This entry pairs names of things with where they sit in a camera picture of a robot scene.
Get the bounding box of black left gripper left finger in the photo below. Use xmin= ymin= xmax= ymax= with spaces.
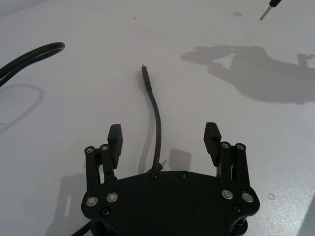
xmin=84 ymin=124 xmax=123 ymax=193

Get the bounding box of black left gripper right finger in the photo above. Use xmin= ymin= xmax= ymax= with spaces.
xmin=203 ymin=121 xmax=252 ymax=188

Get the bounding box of thick black looped cable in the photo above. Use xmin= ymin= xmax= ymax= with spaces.
xmin=0 ymin=42 xmax=66 ymax=88

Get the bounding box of thin black cable with plug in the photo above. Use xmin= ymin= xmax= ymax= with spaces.
xmin=140 ymin=63 xmax=169 ymax=174

